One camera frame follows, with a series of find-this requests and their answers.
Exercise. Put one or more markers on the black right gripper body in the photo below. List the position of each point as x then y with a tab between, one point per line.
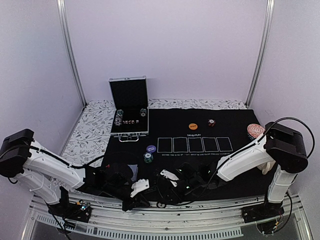
193	182

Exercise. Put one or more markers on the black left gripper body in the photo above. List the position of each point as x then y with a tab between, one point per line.
109	189

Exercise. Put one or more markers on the green poker chip pile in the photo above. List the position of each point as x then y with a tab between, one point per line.
148	157

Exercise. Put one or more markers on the purple small blind button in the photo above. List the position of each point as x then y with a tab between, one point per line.
151	148

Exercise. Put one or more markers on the orange big blind button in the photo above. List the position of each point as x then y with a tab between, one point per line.
193	126

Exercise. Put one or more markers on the long poker chip stack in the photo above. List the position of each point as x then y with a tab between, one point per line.
118	120

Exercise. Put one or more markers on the orange black poker chips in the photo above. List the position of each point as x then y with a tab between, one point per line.
211	122

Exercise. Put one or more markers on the short poker chip stack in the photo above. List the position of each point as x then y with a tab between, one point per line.
143	112

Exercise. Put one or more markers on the blue patterned card deck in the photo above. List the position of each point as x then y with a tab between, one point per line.
134	168

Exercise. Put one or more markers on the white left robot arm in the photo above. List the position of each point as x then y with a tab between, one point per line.
24	159

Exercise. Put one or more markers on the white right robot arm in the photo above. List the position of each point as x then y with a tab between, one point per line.
278	143

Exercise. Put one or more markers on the black poker mat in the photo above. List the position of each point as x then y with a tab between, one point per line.
180	154

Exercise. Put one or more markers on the floral white tablecloth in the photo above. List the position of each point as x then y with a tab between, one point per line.
87	140

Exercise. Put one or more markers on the red dice row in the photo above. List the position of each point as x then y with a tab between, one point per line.
130	122

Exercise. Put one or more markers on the aluminium poker chip case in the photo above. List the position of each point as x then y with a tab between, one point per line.
130	94

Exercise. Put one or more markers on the cream ribbed mug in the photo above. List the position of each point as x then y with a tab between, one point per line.
266	167

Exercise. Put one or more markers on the red patterned round tin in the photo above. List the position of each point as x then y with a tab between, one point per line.
254	131

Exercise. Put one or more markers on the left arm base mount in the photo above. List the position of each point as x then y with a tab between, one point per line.
78	211

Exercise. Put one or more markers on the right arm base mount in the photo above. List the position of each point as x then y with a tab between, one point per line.
261	211

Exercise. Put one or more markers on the left aluminium frame post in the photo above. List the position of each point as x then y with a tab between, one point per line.
62	13

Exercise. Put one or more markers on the aluminium frame post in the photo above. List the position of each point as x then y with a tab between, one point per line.
270	4
62	13

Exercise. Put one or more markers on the right aluminium frame post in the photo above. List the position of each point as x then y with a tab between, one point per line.
270	4

